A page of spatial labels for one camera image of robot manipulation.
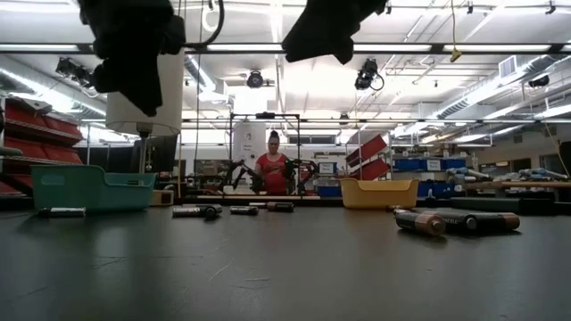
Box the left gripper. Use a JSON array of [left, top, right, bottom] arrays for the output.
[[78, 0, 186, 118]]

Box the row of blue bins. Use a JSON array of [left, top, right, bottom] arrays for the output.
[[392, 158, 468, 173]]

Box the grey blue tube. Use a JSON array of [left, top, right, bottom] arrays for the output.
[[445, 167, 492, 182], [518, 168, 570, 182]]

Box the person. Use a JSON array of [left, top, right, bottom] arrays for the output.
[[254, 129, 289, 196]]

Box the yellow hanging cord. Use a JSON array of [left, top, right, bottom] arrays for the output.
[[449, 0, 463, 63]]

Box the tilted red bin rack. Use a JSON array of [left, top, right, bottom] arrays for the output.
[[345, 133, 390, 182]]

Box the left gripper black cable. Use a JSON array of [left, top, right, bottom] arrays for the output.
[[184, 0, 226, 49]]

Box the table lamp white shade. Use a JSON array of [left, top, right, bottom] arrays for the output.
[[105, 48, 185, 208]]

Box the teal plastic bin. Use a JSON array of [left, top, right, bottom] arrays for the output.
[[30, 163, 158, 212]]

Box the wooden background table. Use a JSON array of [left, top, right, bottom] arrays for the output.
[[463, 180, 571, 191]]

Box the red bin shelf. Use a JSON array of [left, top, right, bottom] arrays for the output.
[[0, 95, 85, 200]]

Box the dark background monitor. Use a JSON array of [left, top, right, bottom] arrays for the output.
[[130, 135, 179, 175]]

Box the yellow plastic bin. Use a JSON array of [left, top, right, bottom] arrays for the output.
[[339, 177, 419, 210]]

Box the ceiling air vent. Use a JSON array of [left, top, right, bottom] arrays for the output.
[[498, 54, 519, 79]]

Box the black background station frame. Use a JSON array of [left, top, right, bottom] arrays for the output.
[[228, 112, 302, 200]]

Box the white cylindrical tank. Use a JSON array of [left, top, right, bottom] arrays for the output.
[[232, 122, 268, 182]]

